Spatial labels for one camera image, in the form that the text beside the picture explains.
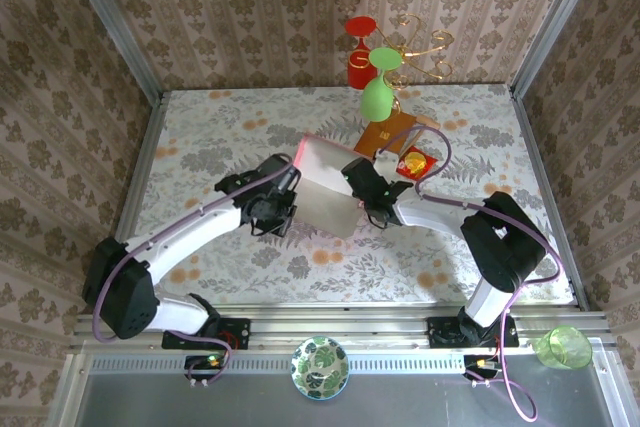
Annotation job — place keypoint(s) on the white and pink cloth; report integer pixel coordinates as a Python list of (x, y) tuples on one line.
[(325, 197)]

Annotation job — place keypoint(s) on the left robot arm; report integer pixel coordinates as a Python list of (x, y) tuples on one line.
[(190, 232)]

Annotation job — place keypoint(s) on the red snack packet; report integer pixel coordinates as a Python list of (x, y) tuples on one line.
[(416, 163)]

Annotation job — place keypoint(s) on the brown wooden cutting board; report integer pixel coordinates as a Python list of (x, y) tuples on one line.
[(385, 134)]

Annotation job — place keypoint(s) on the floral table cover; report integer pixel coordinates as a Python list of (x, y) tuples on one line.
[(350, 272)]

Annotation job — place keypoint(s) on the green plastic wine glass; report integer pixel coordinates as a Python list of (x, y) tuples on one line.
[(376, 99)]

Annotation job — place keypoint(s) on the red plastic wine glass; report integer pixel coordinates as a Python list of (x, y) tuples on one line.
[(359, 72)]

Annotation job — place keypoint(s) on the leaf pattern bowl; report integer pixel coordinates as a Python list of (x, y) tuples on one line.
[(320, 367)]

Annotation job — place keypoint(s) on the small black circuit board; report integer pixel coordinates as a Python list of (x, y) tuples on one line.
[(480, 366), (205, 366)]

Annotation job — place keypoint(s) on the green transparent cup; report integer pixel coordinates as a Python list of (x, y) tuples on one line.
[(565, 349)]

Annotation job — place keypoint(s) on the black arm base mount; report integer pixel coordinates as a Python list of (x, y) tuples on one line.
[(235, 329), (445, 332)]

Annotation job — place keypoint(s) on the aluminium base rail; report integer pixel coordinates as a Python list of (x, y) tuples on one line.
[(330, 324)]

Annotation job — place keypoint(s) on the aluminium frame post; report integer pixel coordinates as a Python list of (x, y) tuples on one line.
[(115, 27), (555, 22)]

